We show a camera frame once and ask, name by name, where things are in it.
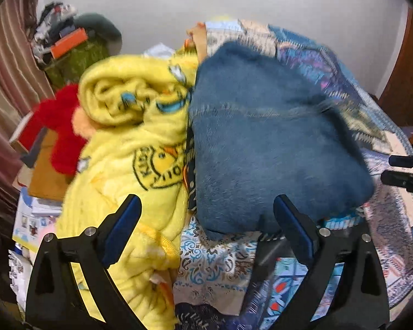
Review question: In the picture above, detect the blue denim jacket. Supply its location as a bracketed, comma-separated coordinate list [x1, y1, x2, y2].
[189, 42, 374, 239]

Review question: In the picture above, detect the yellow cartoon fleece blanket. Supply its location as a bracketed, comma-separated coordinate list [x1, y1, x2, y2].
[56, 52, 198, 329]

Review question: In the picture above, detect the green patterned storage box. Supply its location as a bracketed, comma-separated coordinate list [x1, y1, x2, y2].
[43, 37, 109, 91]

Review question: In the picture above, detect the red plush toy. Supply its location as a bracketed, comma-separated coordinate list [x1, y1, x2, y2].
[15, 84, 87, 177]

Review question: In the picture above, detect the orange box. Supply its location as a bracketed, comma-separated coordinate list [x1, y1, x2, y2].
[50, 27, 88, 59]

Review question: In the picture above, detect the striped red gold curtain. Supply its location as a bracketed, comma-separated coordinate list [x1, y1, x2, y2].
[0, 0, 53, 211]

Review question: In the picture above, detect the blue patchwork bedspread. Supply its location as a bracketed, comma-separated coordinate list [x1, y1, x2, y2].
[173, 20, 413, 329]

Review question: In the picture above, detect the dark green cushion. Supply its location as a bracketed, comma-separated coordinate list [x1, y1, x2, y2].
[74, 13, 122, 55]

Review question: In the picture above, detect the pile of clothes in corner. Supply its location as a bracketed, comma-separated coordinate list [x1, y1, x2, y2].
[30, 2, 77, 65]

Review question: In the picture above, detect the wooden door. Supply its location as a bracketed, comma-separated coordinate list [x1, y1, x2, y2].
[378, 9, 413, 145]

